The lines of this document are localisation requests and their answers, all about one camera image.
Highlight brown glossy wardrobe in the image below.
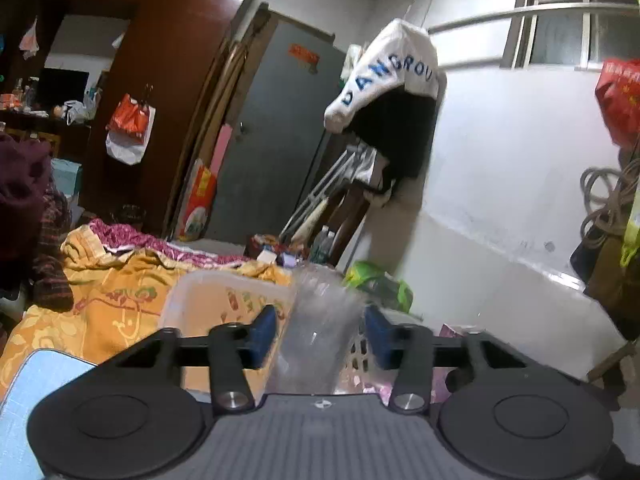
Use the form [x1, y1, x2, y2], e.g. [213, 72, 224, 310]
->
[0, 0, 266, 241]

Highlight small pink hanging bag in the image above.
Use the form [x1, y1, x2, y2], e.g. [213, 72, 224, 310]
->
[19, 17, 41, 58]

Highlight green plastic bag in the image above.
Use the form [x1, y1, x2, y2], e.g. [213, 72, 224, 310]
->
[342, 260, 415, 313]

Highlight metal crutches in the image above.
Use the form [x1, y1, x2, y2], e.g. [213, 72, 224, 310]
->
[279, 142, 371, 241]

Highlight olive brown hanging bag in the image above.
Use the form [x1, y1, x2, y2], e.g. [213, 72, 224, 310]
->
[570, 210, 640, 341]

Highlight orange floral blanket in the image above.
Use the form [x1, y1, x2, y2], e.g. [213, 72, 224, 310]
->
[0, 225, 296, 401]

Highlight pink printed bag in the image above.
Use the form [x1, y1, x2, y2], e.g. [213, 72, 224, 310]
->
[340, 324, 481, 406]

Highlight plastic bottles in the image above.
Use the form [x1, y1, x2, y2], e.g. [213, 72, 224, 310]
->
[310, 225, 341, 266]

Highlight orange plastic bag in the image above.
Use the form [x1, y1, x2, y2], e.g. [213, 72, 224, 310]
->
[107, 94, 153, 141]

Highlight pink board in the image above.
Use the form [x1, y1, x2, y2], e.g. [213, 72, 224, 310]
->
[207, 124, 234, 181]

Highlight white hoodie with blue letters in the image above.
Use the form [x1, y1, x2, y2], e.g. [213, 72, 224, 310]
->
[324, 18, 447, 134]

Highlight clear plastic basket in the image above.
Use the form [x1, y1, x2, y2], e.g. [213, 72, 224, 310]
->
[160, 270, 398, 395]

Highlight metal wall rail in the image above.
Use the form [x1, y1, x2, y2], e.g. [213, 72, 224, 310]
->
[427, 2, 640, 68]

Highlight grey metal door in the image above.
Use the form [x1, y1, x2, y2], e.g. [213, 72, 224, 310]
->
[207, 20, 346, 261]

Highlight window with grey frame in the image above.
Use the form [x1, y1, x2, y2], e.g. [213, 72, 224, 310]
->
[500, 0, 640, 71]

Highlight light blue box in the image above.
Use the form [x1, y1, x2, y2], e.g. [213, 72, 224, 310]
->
[50, 158, 83, 198]

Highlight red and yellow sack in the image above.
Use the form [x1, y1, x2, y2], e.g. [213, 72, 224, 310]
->
[177, 159, 218, 242]

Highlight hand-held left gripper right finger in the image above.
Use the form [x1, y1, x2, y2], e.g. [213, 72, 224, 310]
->
[364, 305, 532, 412]

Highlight red plastic bag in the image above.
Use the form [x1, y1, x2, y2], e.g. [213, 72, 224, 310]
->
[595, 58, 640, 148]

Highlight black hanging garment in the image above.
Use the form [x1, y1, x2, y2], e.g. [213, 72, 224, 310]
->
[350, 87, 441, 196]

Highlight wooden boards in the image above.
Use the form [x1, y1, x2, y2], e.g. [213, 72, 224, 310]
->
[190, 42, 251, 241]

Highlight magenta patterned blanket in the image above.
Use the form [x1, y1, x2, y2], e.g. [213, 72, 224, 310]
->
[87, 217, 251, 267]

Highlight yellow green strap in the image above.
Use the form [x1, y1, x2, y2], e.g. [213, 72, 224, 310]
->
[620, 220, 640, 267]

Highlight coiled beige rope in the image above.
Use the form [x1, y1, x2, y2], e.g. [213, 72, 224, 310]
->
[580, 150, 640, 241]

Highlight black television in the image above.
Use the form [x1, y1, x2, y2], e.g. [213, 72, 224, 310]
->
[37, 67, 91, 111]

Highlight white knotted plastic bag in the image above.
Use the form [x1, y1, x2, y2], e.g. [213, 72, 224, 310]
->
[62, 100, 96, 126]

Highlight red door sticker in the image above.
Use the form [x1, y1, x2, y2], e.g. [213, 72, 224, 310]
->
[289, 44, 321, 73]

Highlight dark maroon clothing pile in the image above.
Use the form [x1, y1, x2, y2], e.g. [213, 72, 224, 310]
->
[0, 132, 53, 261]

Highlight white hanging cloth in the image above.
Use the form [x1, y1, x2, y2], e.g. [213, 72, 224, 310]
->
[350, 145, 396, 208]

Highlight plaid cloth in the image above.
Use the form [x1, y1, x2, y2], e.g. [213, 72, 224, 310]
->
[32, 185, 76, 311]

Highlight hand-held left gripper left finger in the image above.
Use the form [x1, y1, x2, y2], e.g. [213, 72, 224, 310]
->
[107, 305, 278, 415]

